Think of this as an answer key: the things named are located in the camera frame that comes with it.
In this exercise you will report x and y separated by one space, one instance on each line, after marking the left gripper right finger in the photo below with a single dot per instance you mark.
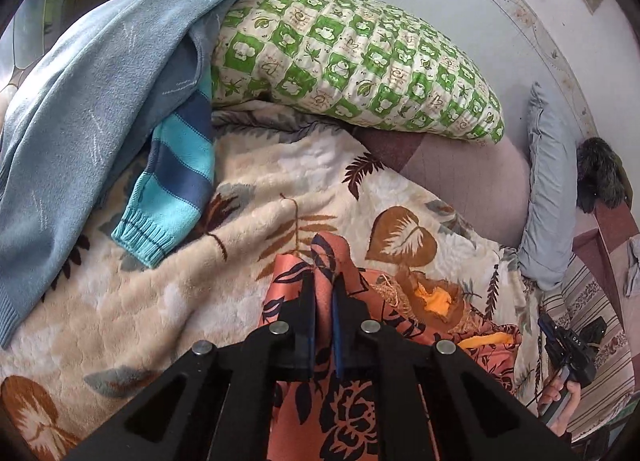
433 402

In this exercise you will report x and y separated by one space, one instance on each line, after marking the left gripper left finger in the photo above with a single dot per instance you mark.
214 403

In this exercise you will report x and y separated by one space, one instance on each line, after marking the orange floral garment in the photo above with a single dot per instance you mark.
330 419

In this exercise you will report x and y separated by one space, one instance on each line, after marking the person right hand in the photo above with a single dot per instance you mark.
555 390

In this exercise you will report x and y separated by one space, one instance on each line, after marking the striped floral cushion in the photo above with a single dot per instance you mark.
580 304

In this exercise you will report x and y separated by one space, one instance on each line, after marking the grey blue pillow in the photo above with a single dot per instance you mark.
547 242

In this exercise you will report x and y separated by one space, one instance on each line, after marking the grey cloth on sofa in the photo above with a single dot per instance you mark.
632 287

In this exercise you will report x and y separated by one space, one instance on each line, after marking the maroon quilted sofa cover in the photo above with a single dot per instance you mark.
601 242

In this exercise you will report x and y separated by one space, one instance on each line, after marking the leaf pattern fleece blanket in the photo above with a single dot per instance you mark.
108 326

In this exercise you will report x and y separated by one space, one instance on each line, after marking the dark furry item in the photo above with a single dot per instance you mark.
599 175

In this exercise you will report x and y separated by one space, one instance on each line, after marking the pink quilted mattress cover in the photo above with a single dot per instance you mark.
487 184

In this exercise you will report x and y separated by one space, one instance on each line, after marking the blue sweater with striped cuff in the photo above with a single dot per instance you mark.
80 117

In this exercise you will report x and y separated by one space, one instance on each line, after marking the green checkered pillow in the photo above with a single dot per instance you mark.
365 62

